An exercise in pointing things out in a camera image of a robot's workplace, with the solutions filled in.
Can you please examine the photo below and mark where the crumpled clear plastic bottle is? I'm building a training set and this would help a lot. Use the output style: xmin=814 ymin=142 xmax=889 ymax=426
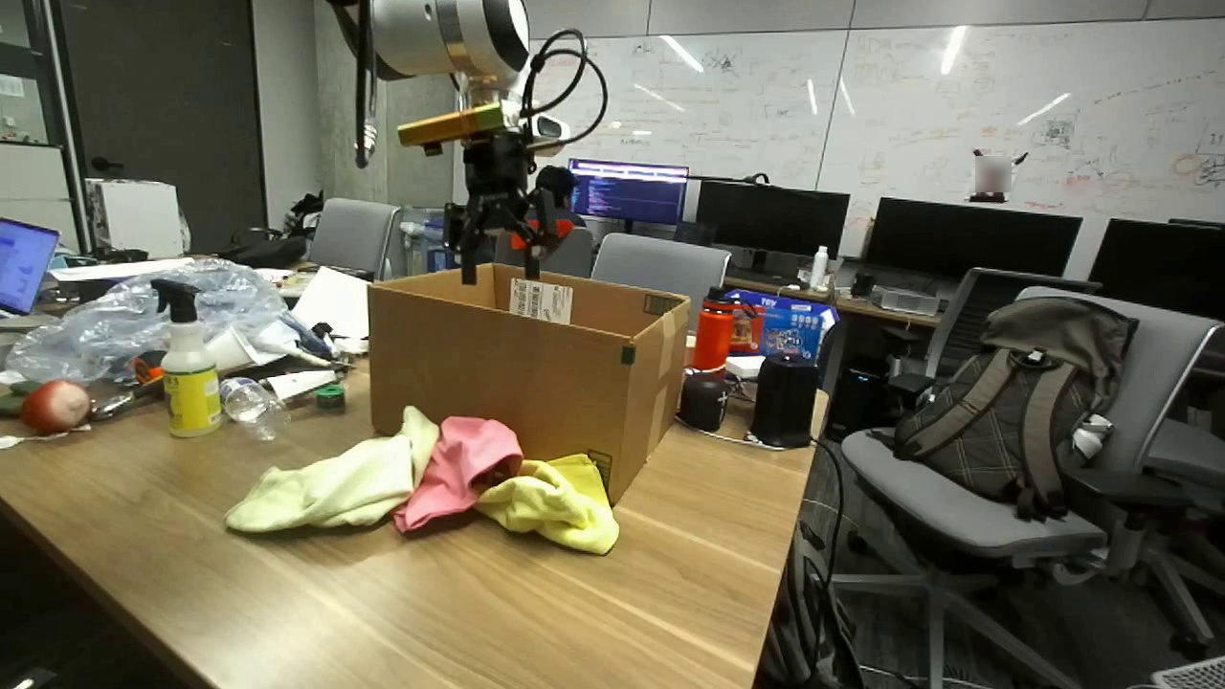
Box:
xmin=219 ymin=370 xmax=292 ymax=442

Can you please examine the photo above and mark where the pink towel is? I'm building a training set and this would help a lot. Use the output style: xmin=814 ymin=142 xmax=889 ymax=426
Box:
xmin=389 ymin=412 xmax=528 ymax=539

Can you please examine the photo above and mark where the clear plastic bag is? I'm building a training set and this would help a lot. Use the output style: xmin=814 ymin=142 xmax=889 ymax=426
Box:
xmin=4 ymin=257 xmax=304 ymax=390

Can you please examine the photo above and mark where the red round fruit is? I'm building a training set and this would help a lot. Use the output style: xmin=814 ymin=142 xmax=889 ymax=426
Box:
xmin=14 ymin=375 xmax=94 ymax=436

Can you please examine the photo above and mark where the pale green towel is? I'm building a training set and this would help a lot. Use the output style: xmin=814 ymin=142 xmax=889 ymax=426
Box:
xmin=223 ymin=400 xmax=445 ymax=535

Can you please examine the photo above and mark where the monitor with purple screen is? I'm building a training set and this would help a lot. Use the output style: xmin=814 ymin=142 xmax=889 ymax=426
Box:
xmin=568 ymin=154 xmax=693 ymax=229

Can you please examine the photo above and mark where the white paper sheet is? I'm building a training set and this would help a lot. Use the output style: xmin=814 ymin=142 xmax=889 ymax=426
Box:
xmin=287 ymin=264 xmax=374 ymax=359

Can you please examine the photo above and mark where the small black cube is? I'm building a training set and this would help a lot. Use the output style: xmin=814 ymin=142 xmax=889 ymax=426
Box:
xmin=678 ymin=370 xmax=736 ymax=436

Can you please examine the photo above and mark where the wall whiteboard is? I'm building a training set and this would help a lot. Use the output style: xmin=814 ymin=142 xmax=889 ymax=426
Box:
xmin=494 ymin=28 xmax=1225 ymax=252

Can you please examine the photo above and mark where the blue snack package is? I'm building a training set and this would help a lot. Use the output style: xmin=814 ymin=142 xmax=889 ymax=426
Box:
xmin=723 ymin=284 xmax=840 ymax=362

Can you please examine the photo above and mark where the open dark laptop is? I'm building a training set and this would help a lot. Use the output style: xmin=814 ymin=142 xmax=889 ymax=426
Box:
xmin=0 ymin=213 xmax=64 ymax=319

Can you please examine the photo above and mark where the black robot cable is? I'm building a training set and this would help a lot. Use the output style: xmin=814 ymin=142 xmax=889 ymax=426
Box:
xmin=514 ymin=28 xmax=612 ymax=162

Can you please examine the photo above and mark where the black computer monitor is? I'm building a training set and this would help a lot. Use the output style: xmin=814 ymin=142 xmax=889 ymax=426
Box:
xmin=863 ymin=190 xmax=1088 ymax=284
xmin=693 ymin=173 xmax=854 ymax=264
xmin=1088 ymin=213 xmax=1225 ymax=321

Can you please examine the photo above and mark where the red water bottle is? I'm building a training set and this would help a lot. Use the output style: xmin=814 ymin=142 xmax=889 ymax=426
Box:
xmin=688 ymin=285 xmax=740 ymax=375

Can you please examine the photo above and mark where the brown cardboard box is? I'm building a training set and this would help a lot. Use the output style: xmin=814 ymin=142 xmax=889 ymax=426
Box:
xmin=362 ymin=261 xmax=695 ymax=506

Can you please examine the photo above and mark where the olive green backpack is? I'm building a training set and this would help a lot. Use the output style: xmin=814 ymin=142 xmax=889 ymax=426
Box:
xmin=892 ymin=294 xmax=1142 ymax=519

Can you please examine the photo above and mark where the yellow wrist camera mount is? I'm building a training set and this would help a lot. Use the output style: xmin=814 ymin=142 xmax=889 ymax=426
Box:
xmin=394 ymin=100 xmax=508 ymax=157

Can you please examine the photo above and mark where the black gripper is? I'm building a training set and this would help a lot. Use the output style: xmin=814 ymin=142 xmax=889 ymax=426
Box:
xmin=457 ymin=126 xmax=582 ymax=285

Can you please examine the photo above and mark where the red cloth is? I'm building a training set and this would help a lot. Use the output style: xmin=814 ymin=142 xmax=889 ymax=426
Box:
xmin=508 ymin=213 xmax=582 ymax=261

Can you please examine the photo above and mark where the spray bottle yellow label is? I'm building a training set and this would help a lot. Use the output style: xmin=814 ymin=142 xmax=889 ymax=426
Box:
xmin=149 ymin=279 xmax=227 ymax=438

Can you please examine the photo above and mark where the bright yellow towel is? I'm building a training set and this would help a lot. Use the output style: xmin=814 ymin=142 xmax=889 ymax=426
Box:
xmin=471 ymin=453 xmax=624 ymax=557

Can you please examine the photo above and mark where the seated dark-haired person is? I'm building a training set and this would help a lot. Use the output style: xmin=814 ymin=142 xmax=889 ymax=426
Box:
xmin=531 ymin=163 xmax=591 ymax=223

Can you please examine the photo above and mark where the white cabinet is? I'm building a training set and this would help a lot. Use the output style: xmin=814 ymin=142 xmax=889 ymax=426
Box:
xmin=83 ymin=173 xmax=194 ymax=261

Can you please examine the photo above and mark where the grey office chair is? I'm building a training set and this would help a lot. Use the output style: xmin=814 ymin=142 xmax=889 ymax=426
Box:
xmin=494 ymin=206 xmax=604 ymax=279
xmin=304 ymin=190 xmax=406 ymax=284
xmin=828 ymin=279 xmax=1225 ymax=689
xmin=586 ymin=229 xmax=740 ymax=311

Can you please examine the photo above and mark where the white llama plush toy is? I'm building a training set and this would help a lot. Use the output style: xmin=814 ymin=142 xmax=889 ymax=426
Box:
xmin=967 ymin=146 xmax=1032 ymax=206

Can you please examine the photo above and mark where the black cylindrical speaker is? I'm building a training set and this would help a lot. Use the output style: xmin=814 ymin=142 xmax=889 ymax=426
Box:
xmin=748 ymin=352 xmax=823 ymax=453

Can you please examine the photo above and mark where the dark door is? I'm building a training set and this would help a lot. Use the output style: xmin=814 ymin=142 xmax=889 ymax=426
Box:
xmin=50 ymin=0 xmax=269 ymax=252

